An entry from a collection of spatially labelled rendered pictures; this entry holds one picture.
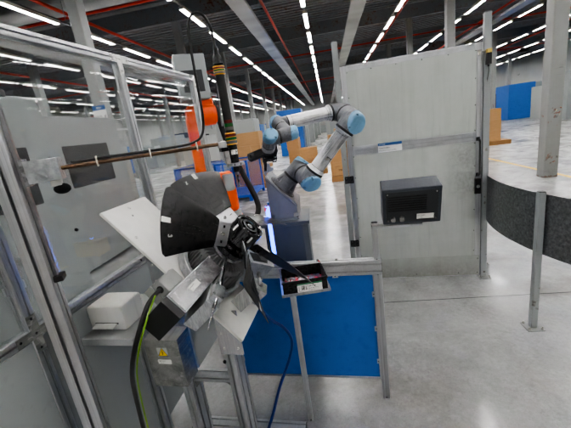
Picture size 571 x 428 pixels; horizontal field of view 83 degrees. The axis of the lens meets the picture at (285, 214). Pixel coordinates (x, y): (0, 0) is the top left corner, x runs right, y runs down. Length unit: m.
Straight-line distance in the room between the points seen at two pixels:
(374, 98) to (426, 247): 1.43
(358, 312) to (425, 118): 1.83
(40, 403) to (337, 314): 1.33
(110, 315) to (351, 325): 1.19
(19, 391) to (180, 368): 0.52
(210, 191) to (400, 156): 2.05
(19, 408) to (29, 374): 0.10
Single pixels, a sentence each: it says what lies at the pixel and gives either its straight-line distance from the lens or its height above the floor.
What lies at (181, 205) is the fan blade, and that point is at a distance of 1.10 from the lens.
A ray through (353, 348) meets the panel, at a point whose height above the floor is 0.32.
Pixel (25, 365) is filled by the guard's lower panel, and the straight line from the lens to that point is 1.53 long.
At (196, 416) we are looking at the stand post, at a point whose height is 0.37.
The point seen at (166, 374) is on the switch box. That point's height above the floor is 0.68.
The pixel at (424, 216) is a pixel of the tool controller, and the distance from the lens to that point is 1.65.
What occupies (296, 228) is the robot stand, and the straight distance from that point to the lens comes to 2.03.
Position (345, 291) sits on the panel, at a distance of 1.82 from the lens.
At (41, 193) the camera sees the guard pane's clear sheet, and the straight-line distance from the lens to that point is 1.56.
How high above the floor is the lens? 1.56
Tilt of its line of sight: 15 degrees down
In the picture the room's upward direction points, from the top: 8 degrees counter-clockwise
